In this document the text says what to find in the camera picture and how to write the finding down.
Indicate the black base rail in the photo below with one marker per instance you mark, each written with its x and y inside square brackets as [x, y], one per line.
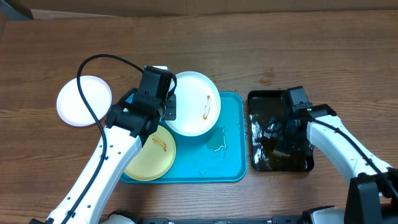
[279, 219]

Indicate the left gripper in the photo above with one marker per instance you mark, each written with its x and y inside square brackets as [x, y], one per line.
[170, 114]

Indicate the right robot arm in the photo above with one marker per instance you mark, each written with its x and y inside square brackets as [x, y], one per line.
[372, 193]

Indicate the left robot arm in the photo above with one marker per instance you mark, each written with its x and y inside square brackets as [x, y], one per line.
[128, 124]

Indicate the black water tray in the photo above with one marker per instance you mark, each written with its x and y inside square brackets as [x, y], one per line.
[262, 104]

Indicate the green yellow sponge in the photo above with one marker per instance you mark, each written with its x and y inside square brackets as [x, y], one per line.
[281, 148]

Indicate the white plate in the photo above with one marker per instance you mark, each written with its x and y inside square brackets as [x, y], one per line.
[71, 108]
[198, 104]

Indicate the yellow plate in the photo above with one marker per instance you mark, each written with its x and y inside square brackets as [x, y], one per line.
[155, 158]

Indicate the teal plastic tray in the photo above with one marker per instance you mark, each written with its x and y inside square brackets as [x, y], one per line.
[216, 156]

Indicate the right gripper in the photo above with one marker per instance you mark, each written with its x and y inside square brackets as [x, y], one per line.
[278, 132]

